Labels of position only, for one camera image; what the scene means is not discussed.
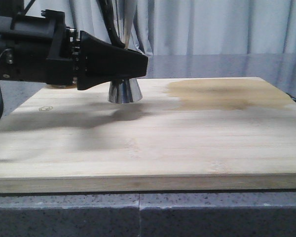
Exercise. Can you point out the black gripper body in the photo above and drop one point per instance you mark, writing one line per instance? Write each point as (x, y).
(36, 49)

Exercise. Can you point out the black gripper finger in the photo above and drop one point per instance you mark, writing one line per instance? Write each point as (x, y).
(101, 62)

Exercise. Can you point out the steel double jigger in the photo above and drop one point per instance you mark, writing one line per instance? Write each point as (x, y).
(125, 90)

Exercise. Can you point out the grey curtain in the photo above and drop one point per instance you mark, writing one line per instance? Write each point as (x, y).
(205, 27)

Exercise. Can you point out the wooden cutting board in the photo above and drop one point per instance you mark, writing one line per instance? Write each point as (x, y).
(185, 134)

